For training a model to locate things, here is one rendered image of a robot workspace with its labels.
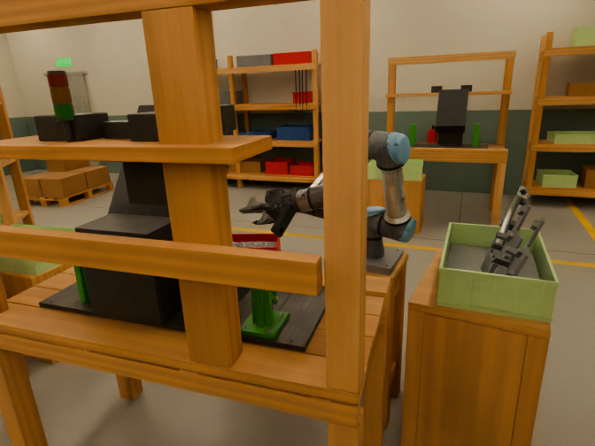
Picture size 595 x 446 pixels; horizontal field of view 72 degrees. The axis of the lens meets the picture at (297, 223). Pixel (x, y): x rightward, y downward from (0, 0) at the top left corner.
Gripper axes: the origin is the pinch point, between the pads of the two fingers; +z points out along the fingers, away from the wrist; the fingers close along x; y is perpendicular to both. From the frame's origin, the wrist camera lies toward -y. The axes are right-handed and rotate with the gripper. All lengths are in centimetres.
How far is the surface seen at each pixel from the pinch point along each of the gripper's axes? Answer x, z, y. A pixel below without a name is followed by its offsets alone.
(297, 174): -400, 179, 333
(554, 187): -455, -179, 247
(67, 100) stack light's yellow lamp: 58, 25, 13
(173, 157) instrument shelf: 47.1, -8.3, -9.4
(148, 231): 20.8, 24.3, -10.4
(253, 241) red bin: -65, 39, 28
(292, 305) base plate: -26.3, -5.6, -24.7
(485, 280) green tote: -60, -72, -12
